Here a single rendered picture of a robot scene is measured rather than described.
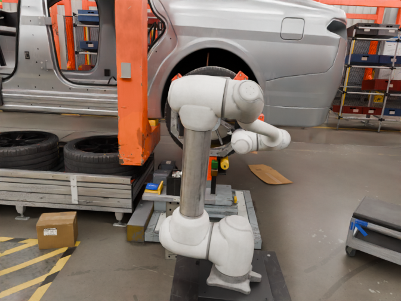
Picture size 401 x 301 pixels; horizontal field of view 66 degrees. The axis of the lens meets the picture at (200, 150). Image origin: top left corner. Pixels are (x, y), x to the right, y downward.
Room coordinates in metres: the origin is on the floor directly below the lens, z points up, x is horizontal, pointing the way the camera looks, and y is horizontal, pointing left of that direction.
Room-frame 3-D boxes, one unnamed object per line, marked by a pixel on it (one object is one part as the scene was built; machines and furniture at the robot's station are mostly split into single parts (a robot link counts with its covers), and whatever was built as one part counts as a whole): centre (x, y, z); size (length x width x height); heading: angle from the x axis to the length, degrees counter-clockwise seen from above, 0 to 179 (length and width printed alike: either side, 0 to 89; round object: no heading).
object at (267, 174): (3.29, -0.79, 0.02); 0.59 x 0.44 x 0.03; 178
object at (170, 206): (1.74, 0.14, 0.21); 0.10 x 0.10 x 0.42; 88
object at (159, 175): (2.33, 0.25, 0.26); 0.42 x 0.18 x 0.35; 178
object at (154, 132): (2.39, 0.45, 0.69); 0.52 x 0.17 x 0.35; 178
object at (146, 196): (1.74, 0.11, 0.44); 0.43 x 0.17 x 0.03; 88
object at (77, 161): (2.51, 0.79, 0.39); 0.66 x 0.66 x 0.24
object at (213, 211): (2.28, -0.06, 0.13); 0.50 x 0.36 x 0.10; 88
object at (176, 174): (1.74, 0.08, 0.51); 0.20 x 0.14 x 0.13; 85
